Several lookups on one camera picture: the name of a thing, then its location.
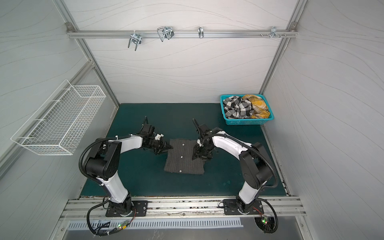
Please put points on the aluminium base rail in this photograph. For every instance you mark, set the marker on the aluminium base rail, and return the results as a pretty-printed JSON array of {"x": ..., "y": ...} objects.
[{"x": 188, "y": 207}]

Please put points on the white slotted cable duct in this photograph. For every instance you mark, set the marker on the white slotted cable duct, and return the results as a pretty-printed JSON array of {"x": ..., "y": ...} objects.
[{"x": 147, "y": 224}]

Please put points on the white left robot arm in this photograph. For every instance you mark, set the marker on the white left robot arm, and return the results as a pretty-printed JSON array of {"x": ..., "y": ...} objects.
[{"x": 99, "y": 162}]

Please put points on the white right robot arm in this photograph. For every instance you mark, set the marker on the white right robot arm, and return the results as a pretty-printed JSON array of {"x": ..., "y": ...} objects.
[{"x": 257, "y": 169}]

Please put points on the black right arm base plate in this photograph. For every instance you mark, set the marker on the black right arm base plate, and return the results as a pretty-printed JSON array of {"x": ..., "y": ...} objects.
[{"x": 233, "y": 207}]

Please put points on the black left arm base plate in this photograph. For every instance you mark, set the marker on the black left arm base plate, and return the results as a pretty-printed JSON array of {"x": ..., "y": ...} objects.
[{"x": 135, "y": 208}]

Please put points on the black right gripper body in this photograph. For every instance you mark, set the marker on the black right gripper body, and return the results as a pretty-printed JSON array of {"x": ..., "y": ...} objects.
[{"x": 201, "y": 149}]

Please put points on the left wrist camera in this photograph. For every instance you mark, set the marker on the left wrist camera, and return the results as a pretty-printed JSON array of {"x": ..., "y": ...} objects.
[{"x": 146, "y": 131}]

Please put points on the black round fan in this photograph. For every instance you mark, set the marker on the black round fan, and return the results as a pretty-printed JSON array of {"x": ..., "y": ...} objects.
[{"x": 268, "y": 225}]

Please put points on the metal hook clamp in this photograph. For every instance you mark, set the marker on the metal hook clamp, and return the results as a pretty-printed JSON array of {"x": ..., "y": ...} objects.
[{"x": 135, "y": 40}]

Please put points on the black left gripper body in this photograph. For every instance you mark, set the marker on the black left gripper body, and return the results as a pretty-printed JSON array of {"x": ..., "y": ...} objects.
[{"x": 158, "y": 145}]

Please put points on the aluminium top crossbar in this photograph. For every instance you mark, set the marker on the aluminium top crossbar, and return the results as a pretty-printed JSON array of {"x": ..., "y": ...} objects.
[{"x": 179, "y": 34}]

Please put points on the small metal ring clamp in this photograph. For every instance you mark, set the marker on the small metal ring clamp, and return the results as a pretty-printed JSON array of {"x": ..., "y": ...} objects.
[{"x": 200, "y": 32}]

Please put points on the metal u-bolt clamp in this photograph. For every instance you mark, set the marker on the metal u-bolt clamp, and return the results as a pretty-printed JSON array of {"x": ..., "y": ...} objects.
[{"x": 165, "y": 32}]

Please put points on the white wire basket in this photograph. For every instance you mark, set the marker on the white wire basket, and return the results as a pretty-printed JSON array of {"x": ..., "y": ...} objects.
[{"x": 58, "y": 125}]

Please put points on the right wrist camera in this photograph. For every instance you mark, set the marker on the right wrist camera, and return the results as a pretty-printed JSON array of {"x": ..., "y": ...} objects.
[{"x": 203, "y": 131}]

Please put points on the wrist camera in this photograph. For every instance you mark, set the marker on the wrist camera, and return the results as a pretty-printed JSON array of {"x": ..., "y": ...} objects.
[
  {"x": 203, "y": 131},
  {"x": 146, "y": 131}
]

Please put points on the yellow plaid shirt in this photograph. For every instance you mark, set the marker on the yellow plaid shirt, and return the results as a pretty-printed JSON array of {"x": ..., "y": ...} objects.
[{"x": 259, "y": 109}]

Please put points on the black white checked shirt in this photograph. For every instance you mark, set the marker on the black white checked shirt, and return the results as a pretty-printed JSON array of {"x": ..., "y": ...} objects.
[{"x": 235, "y": 107}]

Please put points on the metal bracket with bolts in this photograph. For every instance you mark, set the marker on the metal bracket with bolts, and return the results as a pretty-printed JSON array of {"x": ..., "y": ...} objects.
[{"x": 273, "y": 34}]

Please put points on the dark grey striped shirt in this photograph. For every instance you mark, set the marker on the dark grey striped shirt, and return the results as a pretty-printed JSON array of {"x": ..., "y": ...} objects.
[{"x": 180, "y": 158}]

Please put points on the teal plastic basket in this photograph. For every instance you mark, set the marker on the teal plastic basket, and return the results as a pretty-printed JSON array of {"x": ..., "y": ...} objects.
[{"x": 248, "y": 121}]

